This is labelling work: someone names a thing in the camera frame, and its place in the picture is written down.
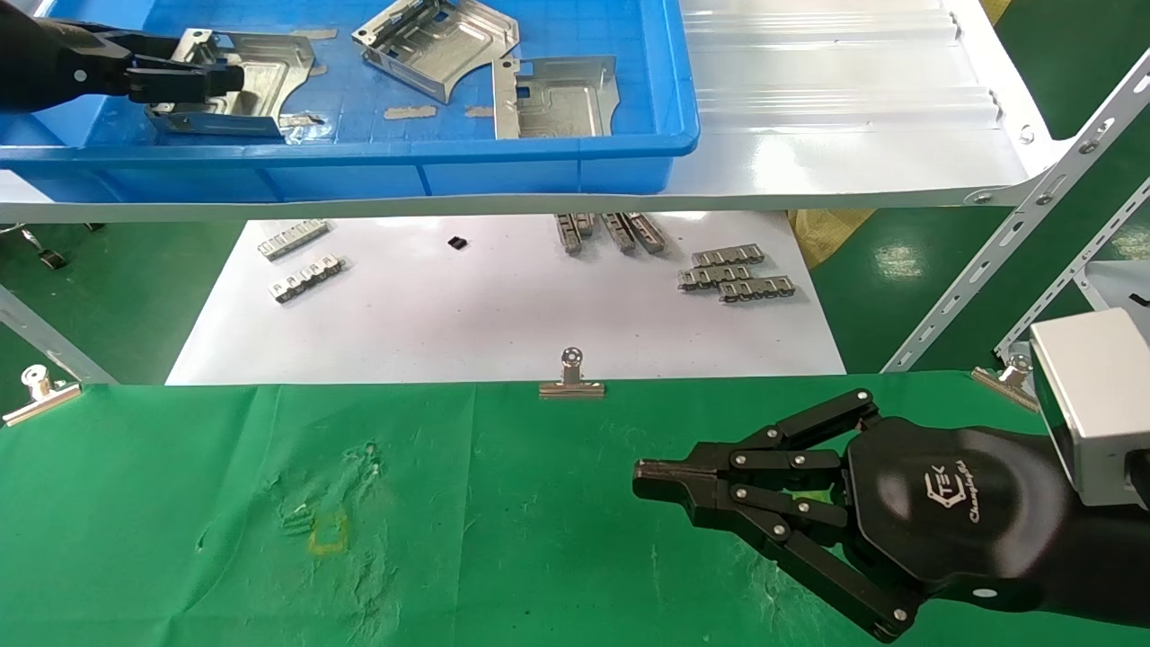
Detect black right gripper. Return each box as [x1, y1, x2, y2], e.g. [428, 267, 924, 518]
[633, 388, 1075, 643]

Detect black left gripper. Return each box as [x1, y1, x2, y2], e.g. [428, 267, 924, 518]
[0, 9, 246, 113]

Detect sheet metal bracket part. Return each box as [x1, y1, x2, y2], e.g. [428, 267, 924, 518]
[144, 29, 317, 140]
[351, 0, 520, 104]
[492, 56, 621, 140]

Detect crumpled shiny tape strip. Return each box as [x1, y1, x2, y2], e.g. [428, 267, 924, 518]
[279, 112, 339, 143]

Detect dark metal foot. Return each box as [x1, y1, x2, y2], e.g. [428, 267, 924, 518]
[18, 225, 68, 270]

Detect blue plastic tray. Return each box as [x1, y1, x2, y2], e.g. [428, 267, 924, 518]
[0, 0, 700, 203]

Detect silver binder clip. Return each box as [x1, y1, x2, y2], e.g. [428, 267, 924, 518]
[971, 353, 1041, 413]
[3, 364, 83, 427]
[539, 348, 606, 399]

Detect yellow woven bag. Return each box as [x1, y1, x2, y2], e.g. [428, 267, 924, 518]
[788, 210, 874, 270]

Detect grey rack beam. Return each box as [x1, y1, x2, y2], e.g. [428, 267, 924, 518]
[0, 286, 119, 386]

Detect green cloth mat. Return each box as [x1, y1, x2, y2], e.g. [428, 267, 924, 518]
[0, 370, 1150, 647]

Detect white board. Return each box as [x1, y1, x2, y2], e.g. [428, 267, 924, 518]
[166, 213, 845, 386]

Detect white slotted rack beam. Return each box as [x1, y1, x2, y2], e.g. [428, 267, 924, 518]
[993, 175, 1150, 360]
[880, 49, 1150, 374]

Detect white metal shelf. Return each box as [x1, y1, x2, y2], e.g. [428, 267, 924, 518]
[0, 0, 1070, 224]

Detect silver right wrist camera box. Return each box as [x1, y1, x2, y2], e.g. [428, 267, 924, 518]
[1029, 308, 1150, 510]

